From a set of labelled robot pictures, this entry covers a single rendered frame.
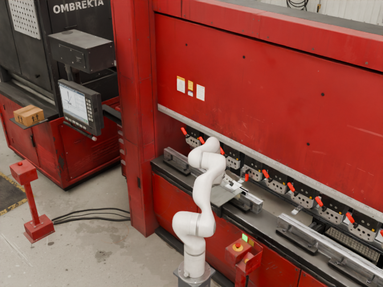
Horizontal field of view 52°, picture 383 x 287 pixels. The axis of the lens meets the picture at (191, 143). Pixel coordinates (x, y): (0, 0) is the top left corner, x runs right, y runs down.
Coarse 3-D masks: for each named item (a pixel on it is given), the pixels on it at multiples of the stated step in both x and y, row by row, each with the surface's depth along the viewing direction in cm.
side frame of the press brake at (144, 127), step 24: (120, 0) 283; (144, 0) 284; (120, 24) 294; (144, 24) 292; (120, 48) 305; (144, 48) 300; (120, 72) 318; (144, 72) 309; (120, 96) 330; (144, 96) 319; (144, 120) 329; (168, 120) 349; (144, 144) 340; (168, 144) 361; (144, 168) 351; (144, 192) 364; (144, 216) 377
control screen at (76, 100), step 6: (60, 84) 321; (60, 90) 325; (66, 90) 319; (72, 90) 312; (66, 96) 323; (72, 96) 316; (78, 96) 310; (66, 102) 327; (72, 102) 320; (78, 102) 314; (84, 102) 307; (66, 108) 331; (72, 108) 323; (78, 108) 317; (84, 108) 311; (72, 114) 328; (78, 114) 321; (84, 114) 315; (84, 120) 318
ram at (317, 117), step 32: (160, 32) 297; (192, 32) 272; (224, 32) 251; (160, 64) 310; (192, 64) 284; (224, 64) 261; (256, 64) 242; (288, 64) 225; (320, 64) 211; (352, 64) 202; (160, 96) 325; (192, 96) 296; (224, 96) 272; (256, 96) 251; (288, 96) 233; (320, 96) 217; (352, 96) 204; (224, 128) 283; (256, 128) 260; (288, 128) 241; (320, 128) 225; (352, 128) 210; (288, 160) 250; (320, 160) 233; (352, 160) 217; (352, 192) 225
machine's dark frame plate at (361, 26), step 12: (216, 0) 257; (228, 0) 258; (240, 0) 258; (276, 12) 230; (288, 12) 230; (300, 12) 231; (312, 12) 231; (336, 24) 207; (348, 24) 207; (360, 24) 207; (372, 24) 208
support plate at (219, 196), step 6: (216, 186) 300; (222, 186) 301; (216, 192) 294; (222, 192) 294; (228, 192) 294; (234, 192) 294; (240, 192) 295; (210, 198) 288; (216, 198) 288; (222, 198) 288; (228, 198) 288; (216, 204) 282; (222, 204) 283
